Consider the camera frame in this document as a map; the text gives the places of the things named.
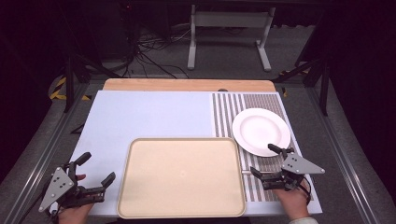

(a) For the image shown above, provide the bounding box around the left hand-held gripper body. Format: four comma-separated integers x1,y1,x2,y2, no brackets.
38,161,106,214

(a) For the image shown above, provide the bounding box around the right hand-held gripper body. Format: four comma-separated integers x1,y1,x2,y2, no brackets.
262,153,326,191

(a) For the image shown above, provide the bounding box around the white plate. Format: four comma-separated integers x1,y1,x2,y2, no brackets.
232,107,292,158

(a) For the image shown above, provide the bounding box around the person's left hand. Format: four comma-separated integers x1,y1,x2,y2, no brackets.
57,174,95,224

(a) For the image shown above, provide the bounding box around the person's right hand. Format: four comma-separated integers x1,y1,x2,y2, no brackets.
273,181,312,221

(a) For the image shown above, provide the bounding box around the grey striped mat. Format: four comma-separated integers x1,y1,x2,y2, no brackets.
211,92,316,203

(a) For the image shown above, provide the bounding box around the yellow black floor tape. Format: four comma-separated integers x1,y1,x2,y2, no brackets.
49,77,92,102

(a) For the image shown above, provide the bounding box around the beige plastic tray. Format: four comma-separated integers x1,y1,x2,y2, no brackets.
117,137,248,220

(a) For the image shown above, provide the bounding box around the black tripod stand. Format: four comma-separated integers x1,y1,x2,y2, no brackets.
273,54,332,117
63,50,123,114

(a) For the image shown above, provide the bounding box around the wooden board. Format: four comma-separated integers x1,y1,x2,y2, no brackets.
102,77,277,93

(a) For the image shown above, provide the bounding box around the white metal stand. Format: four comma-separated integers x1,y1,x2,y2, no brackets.
187,4,277,73

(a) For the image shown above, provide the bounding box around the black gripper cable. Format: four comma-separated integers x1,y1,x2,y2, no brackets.
299,175,313,205

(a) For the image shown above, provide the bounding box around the aluminium rail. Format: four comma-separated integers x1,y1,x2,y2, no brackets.
305,86,381,224
0,81,92,224

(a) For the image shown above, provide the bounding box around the bundle of black cables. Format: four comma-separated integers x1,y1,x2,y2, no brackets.
122,26,191,79

